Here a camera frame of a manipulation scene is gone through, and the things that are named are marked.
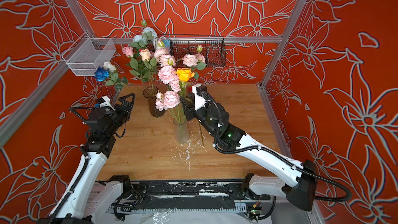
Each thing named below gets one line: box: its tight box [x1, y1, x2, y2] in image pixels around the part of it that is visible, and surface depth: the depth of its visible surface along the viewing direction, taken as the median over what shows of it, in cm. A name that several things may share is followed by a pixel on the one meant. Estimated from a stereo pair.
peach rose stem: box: [139, 48, 153, 95], surface depth 72 cm
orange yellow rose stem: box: [174, 67, 195, 98], surface depth 61 cm
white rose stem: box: [102, 61, 138, 91], surface depth 73 cm
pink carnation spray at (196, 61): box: [181, 44, 207, 80], surface depth 71 cm
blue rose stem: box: [94, 66, 138, 93], surface depth 67 cm
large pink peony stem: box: [162, 90, 182, 125], surface depth 66 cm
